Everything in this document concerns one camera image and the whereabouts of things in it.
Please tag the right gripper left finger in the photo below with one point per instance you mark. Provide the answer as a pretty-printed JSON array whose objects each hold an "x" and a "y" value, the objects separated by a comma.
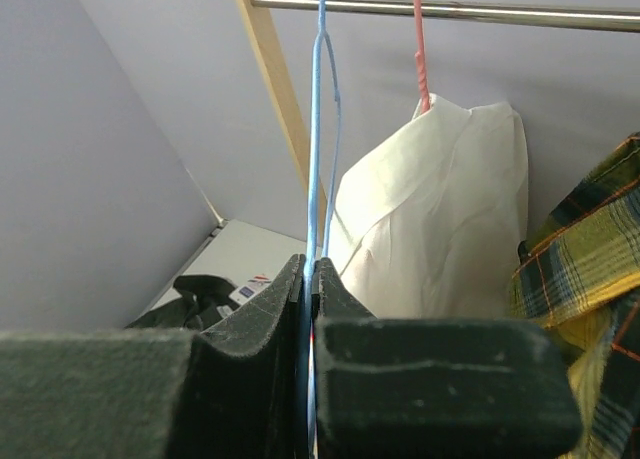
[{"x": 227, "y": 392}]

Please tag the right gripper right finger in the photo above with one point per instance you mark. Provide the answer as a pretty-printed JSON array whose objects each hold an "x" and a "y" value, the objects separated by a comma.
[{"x": 453, "y": 388}]

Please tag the dark pinstriped shirt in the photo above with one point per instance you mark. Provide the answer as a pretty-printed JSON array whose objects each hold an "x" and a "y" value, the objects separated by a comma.
[{"x": 203, "y": 301}]

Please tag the blue wire hanger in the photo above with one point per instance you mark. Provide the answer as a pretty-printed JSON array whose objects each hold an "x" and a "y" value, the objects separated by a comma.
[{"x": 305, "y": 395}]

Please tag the white shirt price tag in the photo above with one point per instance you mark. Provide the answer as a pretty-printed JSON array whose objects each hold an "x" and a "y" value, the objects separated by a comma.
[{"x": 249, "y": 289}]

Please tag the white shirt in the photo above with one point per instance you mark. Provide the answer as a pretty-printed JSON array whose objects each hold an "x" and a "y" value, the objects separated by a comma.
[{"x": 427, "y": 224}]

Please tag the yellow plaid shirt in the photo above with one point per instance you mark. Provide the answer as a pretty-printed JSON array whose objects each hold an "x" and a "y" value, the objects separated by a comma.
[{"x": 578, "y": 278}]

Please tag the pink hanger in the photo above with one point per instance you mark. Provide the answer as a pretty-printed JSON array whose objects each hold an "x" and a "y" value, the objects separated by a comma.
[{"x": 420, "y": 58}]

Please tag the wooden clothes rack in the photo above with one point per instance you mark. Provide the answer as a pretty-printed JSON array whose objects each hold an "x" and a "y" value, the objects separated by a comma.
[{"x": 569, "y": 67}]

